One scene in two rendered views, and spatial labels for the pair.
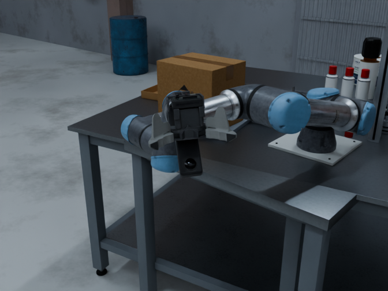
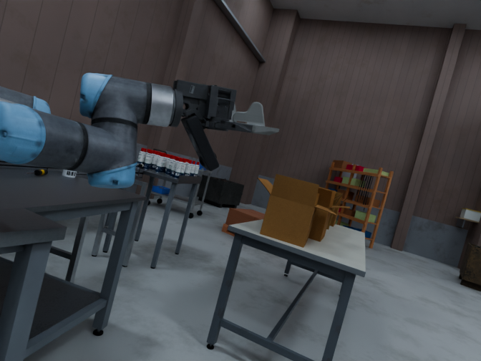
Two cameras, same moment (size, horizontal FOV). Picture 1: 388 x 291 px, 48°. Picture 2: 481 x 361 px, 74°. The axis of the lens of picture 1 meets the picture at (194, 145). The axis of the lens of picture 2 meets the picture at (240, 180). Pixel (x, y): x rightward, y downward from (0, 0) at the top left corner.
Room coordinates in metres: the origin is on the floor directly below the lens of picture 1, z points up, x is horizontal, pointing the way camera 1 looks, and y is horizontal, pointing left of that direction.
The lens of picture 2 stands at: (0.95, 0.65, 1.13)
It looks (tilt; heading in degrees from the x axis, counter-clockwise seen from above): 2 degrees down; 250
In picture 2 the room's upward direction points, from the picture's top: 15 degrees clockwise
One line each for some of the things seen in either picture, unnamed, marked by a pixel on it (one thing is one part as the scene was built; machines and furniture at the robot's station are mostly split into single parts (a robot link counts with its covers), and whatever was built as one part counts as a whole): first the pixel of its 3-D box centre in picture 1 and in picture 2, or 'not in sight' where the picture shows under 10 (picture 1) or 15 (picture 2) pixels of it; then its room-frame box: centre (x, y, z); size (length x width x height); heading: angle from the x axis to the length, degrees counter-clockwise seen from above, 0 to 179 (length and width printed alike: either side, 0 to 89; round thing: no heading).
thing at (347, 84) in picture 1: (346, 90); not in sight; (1.87, -0.68, 0.98); 0.05 x 0.05 x 0.20
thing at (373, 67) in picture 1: (368, 68); not in sight; (2.10, -0.85, 1.03); 0.09 x 0.09 x 0.30
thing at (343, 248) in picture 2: not in sight; (306, 272); (-0.73, -1.71, 0.39); 2.20 x 0.80 x 0.78; 49
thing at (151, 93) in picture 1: (177, 92); not in sight; (2.31, 0.09, 0.85); 0.30 x 0.26 x 0.04; 60
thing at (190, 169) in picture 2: not in sight; (171, 165); (0.49, -2.87, 0.98); 0.57 x 0.46 x 0.21; 150
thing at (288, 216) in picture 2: not in sight; (295, 209); (-0.11, -1.13, 0.97); 0.51 x 0.42 x 0.37; 144
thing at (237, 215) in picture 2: not in sight; (263, 229); (-1.48, -4.28, 0.22); 1.24 x 0.89 x 0.43; 131
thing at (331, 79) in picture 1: (330, 88); not in sight; (1.91, -0.61, 0.98); 0.05 x 0.05 x 0.20
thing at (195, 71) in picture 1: (201, 90); not in sight; (1.86, -0.03, 0.99); 0.30 x 0.24 x 0.27; 51
